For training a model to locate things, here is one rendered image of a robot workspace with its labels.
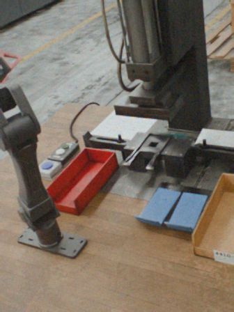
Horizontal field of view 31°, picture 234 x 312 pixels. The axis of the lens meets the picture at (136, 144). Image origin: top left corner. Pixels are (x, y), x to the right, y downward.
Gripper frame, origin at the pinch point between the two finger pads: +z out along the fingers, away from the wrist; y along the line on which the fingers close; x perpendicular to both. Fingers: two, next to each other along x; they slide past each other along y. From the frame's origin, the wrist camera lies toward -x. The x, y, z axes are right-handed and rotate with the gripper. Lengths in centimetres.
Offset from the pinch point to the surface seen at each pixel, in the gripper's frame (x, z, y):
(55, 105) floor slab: -33, 184, 198
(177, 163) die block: 53, 16, -16
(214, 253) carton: 73, -9, -29
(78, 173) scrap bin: 36.9, 6.7, 13.1
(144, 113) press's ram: 34.9, 12.6, -20.0
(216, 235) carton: 72, -1, -26
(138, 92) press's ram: 29.4, 12.6, -22.7
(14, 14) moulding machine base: -226, 376, 360
